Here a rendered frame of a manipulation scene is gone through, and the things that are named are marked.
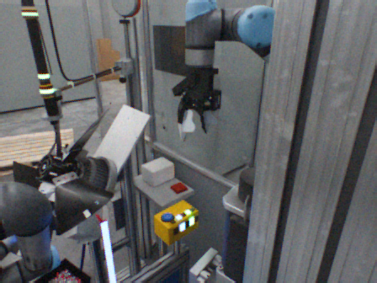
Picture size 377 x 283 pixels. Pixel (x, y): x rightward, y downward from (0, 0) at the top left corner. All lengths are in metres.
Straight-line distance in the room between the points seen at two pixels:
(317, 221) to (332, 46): 0.15
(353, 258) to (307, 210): 0.05
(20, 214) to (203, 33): 0.56
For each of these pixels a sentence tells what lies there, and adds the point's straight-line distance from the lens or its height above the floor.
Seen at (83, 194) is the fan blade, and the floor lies 1.18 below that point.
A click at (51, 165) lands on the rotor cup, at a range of 1.24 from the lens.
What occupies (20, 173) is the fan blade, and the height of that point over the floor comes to 1.11.
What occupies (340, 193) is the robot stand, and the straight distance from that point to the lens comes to 0.28.
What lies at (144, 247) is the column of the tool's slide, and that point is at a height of 0.11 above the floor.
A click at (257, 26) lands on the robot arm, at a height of 1.78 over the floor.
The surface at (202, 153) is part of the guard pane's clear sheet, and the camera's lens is 1.54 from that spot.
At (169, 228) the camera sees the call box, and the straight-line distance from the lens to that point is 1.08.
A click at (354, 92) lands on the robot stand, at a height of 1.74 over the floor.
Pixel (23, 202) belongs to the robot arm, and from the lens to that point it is 0.66.
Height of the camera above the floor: 1.79
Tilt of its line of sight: 24 degrees down
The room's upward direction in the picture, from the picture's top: straight up
